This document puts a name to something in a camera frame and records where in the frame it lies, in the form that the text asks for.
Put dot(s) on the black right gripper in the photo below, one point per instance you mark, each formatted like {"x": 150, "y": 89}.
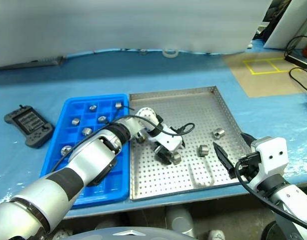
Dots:
{"x": 253, "y": 172}

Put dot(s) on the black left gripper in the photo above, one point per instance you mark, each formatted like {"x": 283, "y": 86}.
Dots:
{"x": 161, "y": 149}

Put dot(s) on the metal nut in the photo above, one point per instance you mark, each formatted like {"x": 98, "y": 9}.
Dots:
{"x": 203, "y": 150}
{"x": 177, "y": 158}
{"x": 65, "y": 150}

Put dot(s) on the metal roller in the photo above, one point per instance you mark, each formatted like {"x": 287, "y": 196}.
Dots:
{"x": 218, "y": 132}
{"x": 118, "y": 105}
{"x": 102, "y": 118}
{"x": 86, "y": 131}
{"x": 75, "y": 121}
{"x": 93, "y": 108}
{"x": 140, "y": 137}

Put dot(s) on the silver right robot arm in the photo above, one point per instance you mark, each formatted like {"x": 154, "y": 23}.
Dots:
{"x": 293, "y": 197}

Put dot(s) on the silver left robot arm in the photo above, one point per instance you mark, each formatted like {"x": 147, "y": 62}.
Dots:
{"x": 56, "y": 185}

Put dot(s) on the perforated steel tray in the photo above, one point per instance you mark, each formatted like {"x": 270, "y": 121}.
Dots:
{"x": 168, "y": 180}

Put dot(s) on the blue plastic compartment tray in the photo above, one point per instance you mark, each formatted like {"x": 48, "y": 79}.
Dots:
{"x": 118, "y": 187}

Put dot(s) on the grey cylinder under table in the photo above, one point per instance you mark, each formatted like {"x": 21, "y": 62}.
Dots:
{"x": 179, "y": 220}

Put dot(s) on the brown cardboard mat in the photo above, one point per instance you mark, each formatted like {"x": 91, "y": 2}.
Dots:
{"x": 268, "y": 82}

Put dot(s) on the dark rounded robot torso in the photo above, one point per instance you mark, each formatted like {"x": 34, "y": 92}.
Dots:
{"x": 131, "y": 235}

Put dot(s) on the black power adapter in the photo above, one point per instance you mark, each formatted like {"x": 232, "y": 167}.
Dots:
{"x": 297, "y": 60}

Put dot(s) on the white upright board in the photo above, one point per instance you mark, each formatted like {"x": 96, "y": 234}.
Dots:
{"x": 288, "y": 22}

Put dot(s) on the dark grey handheld controller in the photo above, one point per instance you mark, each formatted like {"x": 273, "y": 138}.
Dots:
{"x": 28, "y": 125}

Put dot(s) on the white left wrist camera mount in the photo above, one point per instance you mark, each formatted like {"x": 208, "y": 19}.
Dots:
{"x": 168, "y": 141}

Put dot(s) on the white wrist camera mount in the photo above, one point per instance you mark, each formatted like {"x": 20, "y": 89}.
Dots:
{"x": 271, "y": 155}
{"x": 168, "y": 141}

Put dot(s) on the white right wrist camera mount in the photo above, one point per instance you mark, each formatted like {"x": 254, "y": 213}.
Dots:
{"x": 271, "y": 155}

